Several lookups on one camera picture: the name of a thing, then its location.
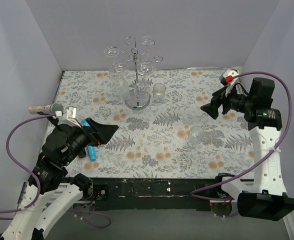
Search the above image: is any ribbed stemmed wine glass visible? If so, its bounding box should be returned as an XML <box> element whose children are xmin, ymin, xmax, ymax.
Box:
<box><xmin>118</xmin><ymin>62</ymin><xmax>130</xmax><ymax>101</ymax></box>

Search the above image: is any clear wine glass back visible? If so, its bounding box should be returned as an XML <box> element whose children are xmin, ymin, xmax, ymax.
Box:
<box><xmin>140</xmin><ymin>35</ymin><xmax>155</xmax><ymax>62</ymax></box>

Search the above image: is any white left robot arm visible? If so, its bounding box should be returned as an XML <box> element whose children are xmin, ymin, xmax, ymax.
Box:
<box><xmin>0</xmin><ymin>116</ymin><xmax>119</xmax><ymax>240</ymax></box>

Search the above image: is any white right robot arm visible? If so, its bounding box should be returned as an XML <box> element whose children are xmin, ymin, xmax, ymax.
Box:
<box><xmin>201</xmin><ymin>76</ymin><xmax>294</xmax><ymax>221</ymax></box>

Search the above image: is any chrome wine glass rack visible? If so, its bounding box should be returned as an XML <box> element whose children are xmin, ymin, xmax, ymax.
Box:
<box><xmin>117</xmin><ymin>36</ymin><xmax>163</xmax><ymax>111</ymax></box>

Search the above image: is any ribbed short glass near rack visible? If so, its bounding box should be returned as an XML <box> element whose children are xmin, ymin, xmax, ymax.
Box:
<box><xmin>153</xmin><ymin>83</ymin><xmax>166</xmax><ymax>102</ymax></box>

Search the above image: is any black microphone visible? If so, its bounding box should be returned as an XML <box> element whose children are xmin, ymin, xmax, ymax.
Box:
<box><xmin>78</xmin><ymin>150</ymin><xmax>87</xmax><ymax>159</ymax></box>

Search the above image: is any blue microphone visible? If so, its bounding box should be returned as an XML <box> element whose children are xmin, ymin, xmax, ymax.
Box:
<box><xmin>81</xmin><ymin>119</ymin><xmax>96</xmax><ymax>162</ymax></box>

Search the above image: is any short glass front right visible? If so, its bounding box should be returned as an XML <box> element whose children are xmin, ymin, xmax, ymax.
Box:
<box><xmin>187</xmin><ymin>126</ymin><xmax>204</xmax><ymax>147</ymax></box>

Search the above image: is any glitter silver microphone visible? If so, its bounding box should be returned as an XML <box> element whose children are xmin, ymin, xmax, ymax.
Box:
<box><xmin>29</xmin><ymin>103</ymin><xmax>64</xmax><ymax>115</ymax></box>

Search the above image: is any floral table cloth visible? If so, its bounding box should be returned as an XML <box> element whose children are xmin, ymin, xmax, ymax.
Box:
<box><xmin>56</xmin><ymin>69</ymin><xmax>254</xmax><ymax>179</ymax></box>

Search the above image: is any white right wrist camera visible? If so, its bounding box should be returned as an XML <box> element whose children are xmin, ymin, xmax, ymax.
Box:
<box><xmin>219</xmin><ymin>69</ymin><xmax>239</xmax><ymax>96</ymax></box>

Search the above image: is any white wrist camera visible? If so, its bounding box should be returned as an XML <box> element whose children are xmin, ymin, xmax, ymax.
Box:
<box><xmin>219</xmin><ymin>69</ymin><xmax>239</xmax><ymax>96</ymax></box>
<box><xmin>55</xmin><ymin>106</ymin><xmax>81</xmax><ymax>127</ymax></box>

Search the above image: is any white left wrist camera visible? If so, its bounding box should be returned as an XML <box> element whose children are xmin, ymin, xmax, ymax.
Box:
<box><xmin>55</xmin><ymin>106</ymin><xmax>81</xmax><ymax>127</ymax></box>

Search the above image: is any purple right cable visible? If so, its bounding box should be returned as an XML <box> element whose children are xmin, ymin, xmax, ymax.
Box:
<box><xmin>190</xmin><ymin>71</ymin><xmax>293</xmax><ymax>218</ymax></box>

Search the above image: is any purple cable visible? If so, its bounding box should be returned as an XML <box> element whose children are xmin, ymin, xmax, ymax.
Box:
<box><xmin>0</xmin><ymin>112</ymin><xmax>112</xmax><ymax>229</ymax></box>
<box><xmin>190</xmin><ymin>71</ymin><xmax>293</xmax><ymax>218</ymax></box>

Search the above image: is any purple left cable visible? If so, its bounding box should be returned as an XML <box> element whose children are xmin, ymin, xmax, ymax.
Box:
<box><xmin>0</xmin><ymin>112</ymin><xmax>112</xmax><ymax>229</ymax></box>

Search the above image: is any black base frame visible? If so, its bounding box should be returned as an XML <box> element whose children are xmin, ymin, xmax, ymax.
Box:
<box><xmin>78</xmin><ymin>178</ymin><xmax>232</xmax><ymax>211</ymax></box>

